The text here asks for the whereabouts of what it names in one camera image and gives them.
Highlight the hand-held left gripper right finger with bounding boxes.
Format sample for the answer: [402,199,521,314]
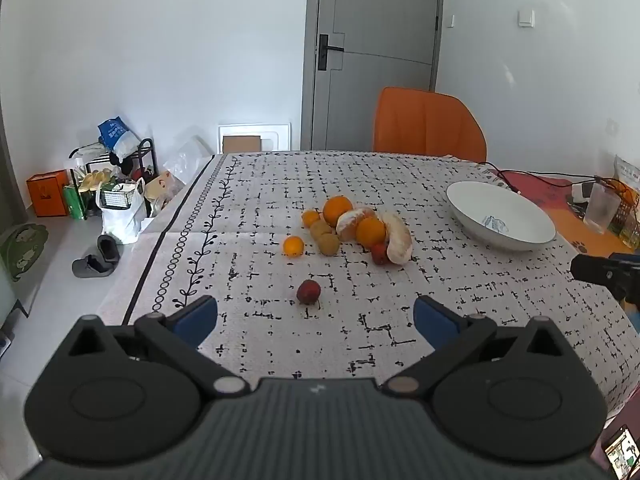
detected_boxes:
[381,295,581,398]

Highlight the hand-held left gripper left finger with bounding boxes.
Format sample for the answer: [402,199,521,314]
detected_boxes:
[59,295,253,399]

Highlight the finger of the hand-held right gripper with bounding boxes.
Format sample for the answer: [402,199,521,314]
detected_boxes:
[571,253,621,286]

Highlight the white ceramic bowl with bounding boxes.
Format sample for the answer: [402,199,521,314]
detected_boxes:
[446,180,557,252]

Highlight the medium orange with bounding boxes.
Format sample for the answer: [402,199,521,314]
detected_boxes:
[355,217,387,246]

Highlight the clear plastic cup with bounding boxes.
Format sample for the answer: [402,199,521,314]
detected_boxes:
[583,182,623,235]

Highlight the white charger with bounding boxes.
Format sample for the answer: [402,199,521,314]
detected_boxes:
[570,182,596,206]

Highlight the printed snack bag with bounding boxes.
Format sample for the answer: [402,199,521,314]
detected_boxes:
[611,154,640,251]

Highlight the dark grey slipper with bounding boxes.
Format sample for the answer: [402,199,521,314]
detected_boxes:
[97,234,120,264]
[72,255,114,279]

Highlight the white shopping bag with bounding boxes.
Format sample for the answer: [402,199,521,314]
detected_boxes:
[95,178,147,245]

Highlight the peeled orange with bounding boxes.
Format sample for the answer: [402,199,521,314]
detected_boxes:
[336,206,376,242]

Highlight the brown paper bag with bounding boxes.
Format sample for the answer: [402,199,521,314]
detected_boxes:
[144,170,186,203]

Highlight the patterned white tablecloth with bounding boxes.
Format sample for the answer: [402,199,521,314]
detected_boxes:
[95,150,640,421]

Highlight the large orange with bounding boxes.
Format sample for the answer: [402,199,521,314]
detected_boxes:
[322,196,354,228]

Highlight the clear plastic bag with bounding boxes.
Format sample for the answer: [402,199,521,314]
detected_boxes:
[164,135,214,187]

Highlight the green box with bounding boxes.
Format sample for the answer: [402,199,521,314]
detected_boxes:
[63,185,87,221]

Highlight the black shoe rack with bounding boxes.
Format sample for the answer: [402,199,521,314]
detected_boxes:
[69,138,159,219]

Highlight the smartphone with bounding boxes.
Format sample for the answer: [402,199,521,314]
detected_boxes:
[602,424,640,480]

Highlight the yellow slippers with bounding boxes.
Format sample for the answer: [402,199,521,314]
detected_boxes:
[78,168,114,192]

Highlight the brown cardboard piece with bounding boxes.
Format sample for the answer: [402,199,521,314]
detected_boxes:
[222,135,262,154]

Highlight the green floor mat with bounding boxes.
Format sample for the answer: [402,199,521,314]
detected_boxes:
[0,223,50,282]

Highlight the orange box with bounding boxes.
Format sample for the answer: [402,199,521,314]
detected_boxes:
[26,170,69,218]

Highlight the orange chair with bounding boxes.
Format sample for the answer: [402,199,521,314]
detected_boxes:
[372,86,488,163]

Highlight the white framed board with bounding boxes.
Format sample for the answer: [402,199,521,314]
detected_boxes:
[217,121,292,155]

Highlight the blue and white bag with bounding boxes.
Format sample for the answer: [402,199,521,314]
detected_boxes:
[97,116,140,159]

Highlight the grey door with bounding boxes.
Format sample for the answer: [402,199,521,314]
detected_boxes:
[301,0,445,152]

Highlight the black cable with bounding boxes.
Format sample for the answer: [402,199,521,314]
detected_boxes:
[477,161,618,196]

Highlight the black door handle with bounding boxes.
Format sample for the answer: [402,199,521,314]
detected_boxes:
[318,34,346,71]

